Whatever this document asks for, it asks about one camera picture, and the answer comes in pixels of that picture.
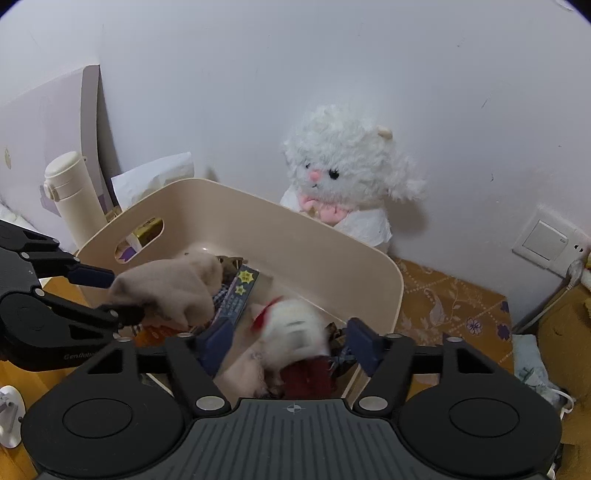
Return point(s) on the purple floral table mat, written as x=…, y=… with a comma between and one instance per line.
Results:
x=452, y=309

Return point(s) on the white thermos bottle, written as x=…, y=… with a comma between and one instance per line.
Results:
x=78, y=203

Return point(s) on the gold box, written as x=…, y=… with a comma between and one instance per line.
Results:
x=150, y=229

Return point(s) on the white and red plush toy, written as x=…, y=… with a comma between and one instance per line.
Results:
x=295, y=332

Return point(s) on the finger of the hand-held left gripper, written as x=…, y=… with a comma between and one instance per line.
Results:
x=90, y=276
x=111, y=316

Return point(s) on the star print box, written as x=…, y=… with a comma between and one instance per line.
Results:
x=240, y=290

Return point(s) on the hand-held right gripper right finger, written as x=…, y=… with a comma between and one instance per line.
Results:
x=364, y=344

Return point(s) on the beige fuzzy hat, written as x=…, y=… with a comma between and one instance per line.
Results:
x=175, y=286

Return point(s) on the pink cloth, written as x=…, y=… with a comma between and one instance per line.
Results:
x=244, y=374

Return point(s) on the white tissue pack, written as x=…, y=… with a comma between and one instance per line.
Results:
x=152, y=177

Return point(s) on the white desk hook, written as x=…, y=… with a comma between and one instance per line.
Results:
x=10, y=415

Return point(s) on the brown capybara plush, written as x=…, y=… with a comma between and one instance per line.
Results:
x=568, y=332

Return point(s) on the white wall switch socket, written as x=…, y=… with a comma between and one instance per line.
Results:
x=545, y=242

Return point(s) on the light blue blanket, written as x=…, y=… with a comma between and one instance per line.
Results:
x=531, y=364

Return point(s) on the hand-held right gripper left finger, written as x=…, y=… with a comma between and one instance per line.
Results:
x=217, y=344

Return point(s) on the white plush sheep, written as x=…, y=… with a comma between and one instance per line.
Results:
x=341, y=152

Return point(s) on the wooden desk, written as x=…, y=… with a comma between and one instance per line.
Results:
x=16, y=461

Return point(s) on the beige plastic basket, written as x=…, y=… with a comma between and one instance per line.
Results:
x=300, y=249

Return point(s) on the purple headboard panel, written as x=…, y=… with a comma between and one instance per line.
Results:
x=41, y=124

